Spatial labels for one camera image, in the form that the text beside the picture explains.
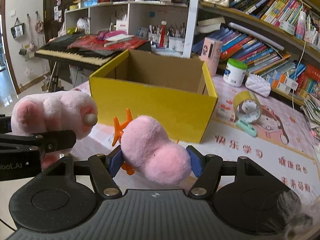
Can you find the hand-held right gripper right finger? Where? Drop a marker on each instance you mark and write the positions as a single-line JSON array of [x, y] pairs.
[[196, 161]]

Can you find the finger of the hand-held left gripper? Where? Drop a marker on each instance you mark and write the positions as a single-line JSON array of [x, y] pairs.
[[57, 140], [5, 123]]

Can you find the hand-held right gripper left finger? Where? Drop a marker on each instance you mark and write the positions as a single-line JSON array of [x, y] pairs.
[[113, 165]]

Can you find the pink plush pig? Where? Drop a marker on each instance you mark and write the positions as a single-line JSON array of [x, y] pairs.
[[55, 110]]

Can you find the pink plush duck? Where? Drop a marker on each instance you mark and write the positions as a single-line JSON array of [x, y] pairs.
[[150, 145]]

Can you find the mint green clip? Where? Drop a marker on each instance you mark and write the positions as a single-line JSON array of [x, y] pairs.
[[246, 127]]

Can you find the yellow cardboard box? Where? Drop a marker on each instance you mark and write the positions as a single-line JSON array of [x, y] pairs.
[[155, 105]]

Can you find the clear tape roll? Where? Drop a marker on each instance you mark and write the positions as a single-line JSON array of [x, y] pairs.
[[243, 96]]

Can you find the keyboard stand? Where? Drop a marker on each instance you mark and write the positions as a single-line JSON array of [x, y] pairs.
[[56, 77]]

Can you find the black keyboard piano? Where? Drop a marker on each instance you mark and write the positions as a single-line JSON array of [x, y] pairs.
[[62, 51]]

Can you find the hanging clear tote bag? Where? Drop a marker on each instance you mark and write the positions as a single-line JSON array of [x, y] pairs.
[[17, 31]]

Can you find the white canister green lid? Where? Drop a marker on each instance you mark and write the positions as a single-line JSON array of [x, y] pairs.
[[233, 75]]

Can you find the white quilted pouch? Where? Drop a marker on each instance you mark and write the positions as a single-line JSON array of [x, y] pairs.
[[257, 85]]

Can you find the red printed papers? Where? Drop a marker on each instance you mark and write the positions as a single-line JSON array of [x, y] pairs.
[[90, 42]]

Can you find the hanging pink pouch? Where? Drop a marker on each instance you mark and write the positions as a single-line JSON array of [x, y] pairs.
[[39, 26]]

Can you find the orange white box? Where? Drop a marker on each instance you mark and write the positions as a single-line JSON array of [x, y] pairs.
[[287, 78], [280, 86]]

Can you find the white booklet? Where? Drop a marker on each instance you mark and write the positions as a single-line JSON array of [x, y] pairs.
[[118, 39]]

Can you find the row of leaning books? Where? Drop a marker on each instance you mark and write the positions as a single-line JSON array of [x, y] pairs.
[[250, 50]]

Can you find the stack of papers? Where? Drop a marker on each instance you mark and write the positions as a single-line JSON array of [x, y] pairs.
[[312, 112]]

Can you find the white box red label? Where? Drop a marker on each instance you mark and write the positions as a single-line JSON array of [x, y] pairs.
[[122, 27]]

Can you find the white paper roll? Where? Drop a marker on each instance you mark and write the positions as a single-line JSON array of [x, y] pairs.
[[255, 35]]

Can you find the red boxed book set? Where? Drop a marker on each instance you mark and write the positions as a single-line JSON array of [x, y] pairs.
[[310, 80]]

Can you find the white shelf unit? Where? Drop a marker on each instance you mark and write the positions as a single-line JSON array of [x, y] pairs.
[[193, 17]]

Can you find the wooden bookshelf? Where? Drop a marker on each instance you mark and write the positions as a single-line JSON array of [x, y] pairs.
[[225, 10]]

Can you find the row of upright books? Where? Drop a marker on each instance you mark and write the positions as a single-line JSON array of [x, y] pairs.
[[275, 5]]

